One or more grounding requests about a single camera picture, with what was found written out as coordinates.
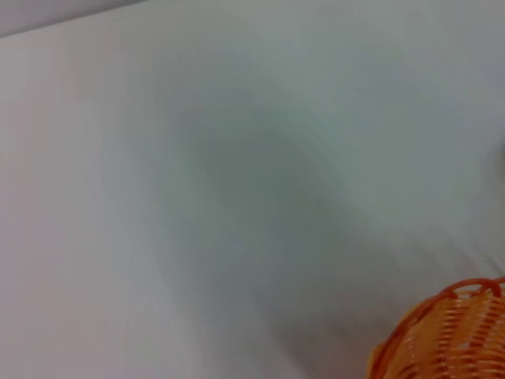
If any orange woven wire basket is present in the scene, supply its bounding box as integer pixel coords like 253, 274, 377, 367
364, 276, 505, 379

